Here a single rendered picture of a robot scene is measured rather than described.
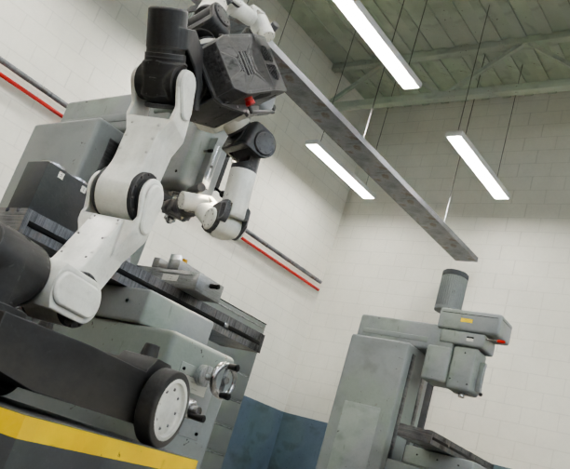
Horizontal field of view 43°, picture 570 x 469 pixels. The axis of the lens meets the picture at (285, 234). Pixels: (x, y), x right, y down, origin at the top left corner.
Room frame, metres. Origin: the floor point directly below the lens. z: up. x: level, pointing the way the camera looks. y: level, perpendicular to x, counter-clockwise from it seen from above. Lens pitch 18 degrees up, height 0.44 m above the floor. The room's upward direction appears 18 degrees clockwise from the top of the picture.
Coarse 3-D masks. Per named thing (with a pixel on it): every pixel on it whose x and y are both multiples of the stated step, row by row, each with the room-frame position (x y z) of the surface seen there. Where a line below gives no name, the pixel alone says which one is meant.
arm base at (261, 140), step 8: (248, 128) 2.15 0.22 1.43; (256, 128) 2.14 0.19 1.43; (264, 128) 2.15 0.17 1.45; (232, 136) 2.21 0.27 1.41; (240, 136) 2.16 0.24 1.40; (248, 136) 2.14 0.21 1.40; (256, 136) 2.14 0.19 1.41; (264, 136) 2.15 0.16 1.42; (272, 136) 2.18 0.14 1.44; (224, 144) 2.23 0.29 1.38; (232, 144) 2.19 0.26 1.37; (240, 144) 2.15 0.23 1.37; (248, 144) 2.14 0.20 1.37; (256, 144) 2.14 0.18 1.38; (264, 144) 2.16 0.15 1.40; (272, 144) 2.18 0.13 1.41; (232, 152) 2.25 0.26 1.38; (256, 152) 2.16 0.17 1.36; (264, 152) 2.16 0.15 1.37; (272, 152) 2.19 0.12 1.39
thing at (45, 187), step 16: (32, 176) 2.24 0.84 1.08; (48, 176) 2.22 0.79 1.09; (64, 176) 2.26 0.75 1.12; (16, 192) 2.27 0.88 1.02; (32, 192) 2.22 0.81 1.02; (48, 192) 2.24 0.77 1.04; (64, 192) 2.28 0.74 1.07; (80, 192) 2.32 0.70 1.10; (32, 208) 2.21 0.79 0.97; (48, 208) 2.26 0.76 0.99; (64, 208) 2.30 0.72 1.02; (80, 208) 2.34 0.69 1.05; (64, 224) 2.32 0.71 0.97
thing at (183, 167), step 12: (192, 132) 2.55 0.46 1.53; (204, 132) 2.57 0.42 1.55; (192, 144) 2.55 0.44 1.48; (204, 144) 2.58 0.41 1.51; (180, 156) 2.56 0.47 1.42; (192, 156) 2.56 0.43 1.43; (204, 156) 2.60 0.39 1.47; (168, 168) 2.59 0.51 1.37; (180, 168) 2.55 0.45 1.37; (192, 168) 2.57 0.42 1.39; (216, 168) 2.66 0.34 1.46; (168, 180) 2.58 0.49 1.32; (180, 180) 2.55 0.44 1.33; (192, 180) 2.59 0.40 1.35; (216, 180) 2.68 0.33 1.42; (204, 192) 2.64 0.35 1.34
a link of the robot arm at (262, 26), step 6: (258, 18) 2.48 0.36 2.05; (264, 18) 2.47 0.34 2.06; (252, 24) 2.50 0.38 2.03; (258, 24) 2.48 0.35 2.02; (264, 24) 2.47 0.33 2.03; (270, 24) 2.49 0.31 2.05; (276, 24) 2.51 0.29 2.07; (246, 30) 2.52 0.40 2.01; (252, 30) 2.50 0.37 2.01; (258, 30) 2.48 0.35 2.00; (264, 30) 2.46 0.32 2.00; (270, 30) 2.46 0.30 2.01; (276, 30) 2.53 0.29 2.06; (270, 36) 2.49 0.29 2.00
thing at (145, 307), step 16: (112, 288) 2.51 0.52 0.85; (128, 288) 2.46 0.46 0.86; (112, 304) 2.49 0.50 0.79; (128, 304) 2.44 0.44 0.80; (144, 304) 2.39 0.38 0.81; (160, 304) 2.43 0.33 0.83; (176, 304) 2.48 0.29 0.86; (128, 320) 2.43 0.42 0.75; (144, 320) 2.40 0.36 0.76; (160, 320) 2.44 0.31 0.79; (176, 320) 2.49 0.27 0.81; (192, 320) 2.55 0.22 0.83; (208, 320) 2.61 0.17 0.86; (192, 336) 2.57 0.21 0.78; (208, 336) 2.62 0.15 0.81
